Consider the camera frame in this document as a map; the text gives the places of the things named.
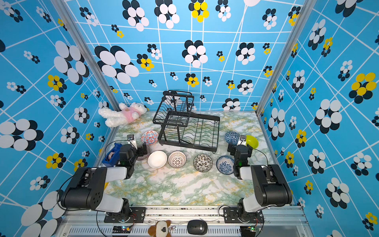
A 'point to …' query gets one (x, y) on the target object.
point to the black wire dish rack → (181, 127)
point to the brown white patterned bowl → (177, 159)
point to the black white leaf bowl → (203, 163)
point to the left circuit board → (121, 229)
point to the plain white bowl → (157, 159)
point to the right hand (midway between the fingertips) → (242, 142)
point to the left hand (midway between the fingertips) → (139, 141)
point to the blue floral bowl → (225, 165)
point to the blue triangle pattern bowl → (232, 137)
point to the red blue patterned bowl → (150, 137)
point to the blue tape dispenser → (113, 157)
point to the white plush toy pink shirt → (125, 114)
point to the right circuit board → (247, 230)
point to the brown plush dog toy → (161, 229)
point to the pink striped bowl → (150, 148)
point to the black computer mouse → (197, 227)
